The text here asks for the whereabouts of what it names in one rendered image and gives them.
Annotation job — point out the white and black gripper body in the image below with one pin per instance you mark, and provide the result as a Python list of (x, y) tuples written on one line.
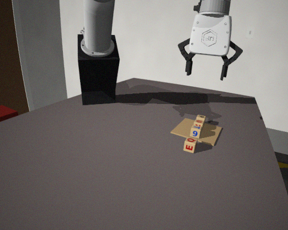
[(211, 34)]

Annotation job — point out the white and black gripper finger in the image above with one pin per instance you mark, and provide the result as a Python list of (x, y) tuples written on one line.
[(227, 61), (188, 57)]

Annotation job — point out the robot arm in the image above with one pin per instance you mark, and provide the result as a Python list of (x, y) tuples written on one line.
[(98, 19)]

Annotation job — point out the wooden letter block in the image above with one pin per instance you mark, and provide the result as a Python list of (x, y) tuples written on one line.
[(195, 131), (199, 123), (201, 117), (190, 145)]

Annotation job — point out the tan flat mat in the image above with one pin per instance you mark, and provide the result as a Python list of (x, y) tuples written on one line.
[(208, 135)]

